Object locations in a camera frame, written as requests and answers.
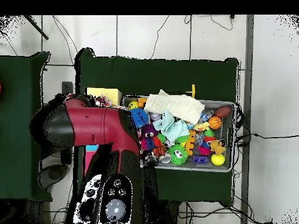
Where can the cream waffle cloth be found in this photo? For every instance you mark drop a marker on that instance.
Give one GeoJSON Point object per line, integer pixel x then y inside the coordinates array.
{"type": "Point", "coordinates": [175, 106]}

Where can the white tie-dye print cloth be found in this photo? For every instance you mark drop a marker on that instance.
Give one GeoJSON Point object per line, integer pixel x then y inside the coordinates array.
{"type": "Point", "coordinates": [105, 100]}

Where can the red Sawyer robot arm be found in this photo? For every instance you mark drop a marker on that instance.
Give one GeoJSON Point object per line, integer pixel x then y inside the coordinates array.
{"type": "Point", "coordinates": [93, 126]}

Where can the wooden box with three holes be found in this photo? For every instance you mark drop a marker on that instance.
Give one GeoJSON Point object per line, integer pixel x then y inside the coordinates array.
{"type": "Point", "coordinates": [112, 93]}

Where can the shallow silver mesh bin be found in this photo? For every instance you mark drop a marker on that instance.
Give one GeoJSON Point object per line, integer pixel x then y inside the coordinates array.
{"type": "Point", "coordinates": [229, 144]}

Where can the purple spiky ball with eyes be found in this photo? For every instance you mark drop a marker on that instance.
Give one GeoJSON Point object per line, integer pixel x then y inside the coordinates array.
{"type": "Point", "coordinates": [149, 131]}

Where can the white baseball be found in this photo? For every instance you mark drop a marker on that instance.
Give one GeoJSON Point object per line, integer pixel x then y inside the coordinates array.
{"type": "Point", "coordinates": [155, 116]}

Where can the large blue spiky ball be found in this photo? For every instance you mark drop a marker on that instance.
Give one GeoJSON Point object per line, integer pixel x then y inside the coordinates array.
{"type": "Point", "coordinates": [140, 117]}

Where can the light blue waffle cloth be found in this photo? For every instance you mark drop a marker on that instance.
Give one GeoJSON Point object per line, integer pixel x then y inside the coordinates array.
{"type": "Point", "coordinates": [171, 129]}

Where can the yellow smiley face ball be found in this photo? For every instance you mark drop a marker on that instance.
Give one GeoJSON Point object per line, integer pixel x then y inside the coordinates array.
{"type": "Point", "coordinates": [133, 105]}

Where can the green spiky ball with eyes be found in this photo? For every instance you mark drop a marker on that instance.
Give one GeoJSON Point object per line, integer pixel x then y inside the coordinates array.
{"type": "Point", "coordinates": [178, 155]}

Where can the dark green table cloth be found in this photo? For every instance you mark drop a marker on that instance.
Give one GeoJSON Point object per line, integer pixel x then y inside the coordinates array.
{"type": "Point", "coordinates": [151, 74]}
{"type": "Point", "coordinates": [16, 151]}

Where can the orange toy basketball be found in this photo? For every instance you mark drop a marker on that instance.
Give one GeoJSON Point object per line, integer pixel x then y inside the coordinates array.
{"type": "Point", "coordinates": [215, 122]}

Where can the brown plush toy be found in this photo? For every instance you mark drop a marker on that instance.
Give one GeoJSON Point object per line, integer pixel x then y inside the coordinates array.
{"type": "Point", "coordinates": [217, 146]}

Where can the black panel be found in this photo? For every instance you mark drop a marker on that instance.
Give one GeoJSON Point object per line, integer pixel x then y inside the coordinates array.
{"type": "Point", "coordinates": [67, 87]}

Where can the dark rounded stand base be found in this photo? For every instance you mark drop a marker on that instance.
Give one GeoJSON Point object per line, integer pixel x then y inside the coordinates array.
{"type": "Point", "coordinates": [55, 173]}

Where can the black rod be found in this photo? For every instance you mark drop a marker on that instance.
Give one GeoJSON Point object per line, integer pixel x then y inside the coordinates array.
{"type": "Point", "coordinates": [37, 28]}

